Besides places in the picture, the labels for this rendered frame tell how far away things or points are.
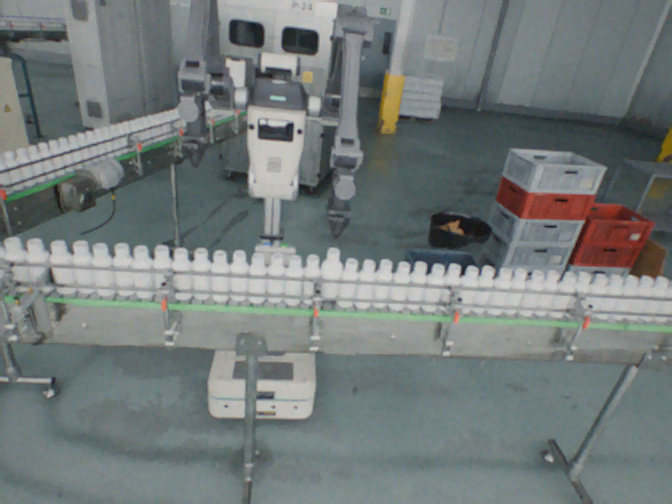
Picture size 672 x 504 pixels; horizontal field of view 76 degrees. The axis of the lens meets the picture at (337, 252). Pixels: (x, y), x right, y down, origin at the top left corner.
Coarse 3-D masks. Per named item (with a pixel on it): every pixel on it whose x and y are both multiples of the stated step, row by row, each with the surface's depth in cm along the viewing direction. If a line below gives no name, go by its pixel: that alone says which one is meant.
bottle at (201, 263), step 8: (200, 248) 133; (200, 256) 131; (192, 264) 133; (200, 264) 132; (208, 264) 133; (208, 272) 134; (192, 280) 135; (200, 280) 134; (208, 280) 135; (192, 288) 137; (200, 288) 135; (208, 288) 136; (200, 296) 136; (208, 296) 138
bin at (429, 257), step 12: (408, 252) 197; (420, 252) 199; (432, 252) 200; (444, 252) 200; (456, 252) 201; (468, 252) 202; (432, 264) 203; (444, 264) 204; (456, 264) 204; (468, 264) 201; (432, 360) 170; (480, 360) 172
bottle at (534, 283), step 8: (536, 272) 147; (528, 280) 147; (536, 280) 144; (528, 288) 146; (536, 288) 145; (528, 296) 147; (536, 296) 146; (520, 304) 150; (528, 304) 148; (536, 304) 149; (520, 312) 150; (528, 312) 149
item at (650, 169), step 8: (624, 160) 489; (616, 168) 495; (640, 168) 462; (648, 168) 464; (656, 168) 471; (664, 168) 475; (656, 176) 445; (664, 176) 446; (648, 184) 450; (608, 192) 507; (640, 200) 458; (632, 216) 467; (648, 216) 512; (656, 216) 515; (664, 216) 519; (656, 224) 490; (664, 224) 493
